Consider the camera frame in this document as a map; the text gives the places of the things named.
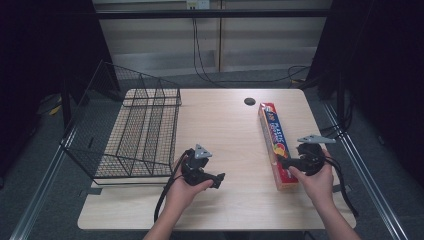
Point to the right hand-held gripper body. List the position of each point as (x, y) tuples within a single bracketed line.
[(311, 160)]

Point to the black horizontal bar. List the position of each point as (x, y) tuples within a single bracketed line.
[(213, 13)]

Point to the white wall socket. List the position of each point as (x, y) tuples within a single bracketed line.
[(198, 4)]

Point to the long plastic wrap box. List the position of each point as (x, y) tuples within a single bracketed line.
[(271, 130)]

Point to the aluminium frame rail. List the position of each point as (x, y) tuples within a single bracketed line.
[(363, 173), (40, 190)]

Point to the person's right hand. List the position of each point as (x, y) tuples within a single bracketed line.
[(320, 186)]

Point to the dark curtain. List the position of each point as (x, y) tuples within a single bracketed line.
[(383, 66), (40, 50)]

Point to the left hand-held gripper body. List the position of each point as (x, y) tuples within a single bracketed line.
[(193, 168)]

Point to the person's left hand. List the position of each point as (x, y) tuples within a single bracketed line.
[(181, 195)]

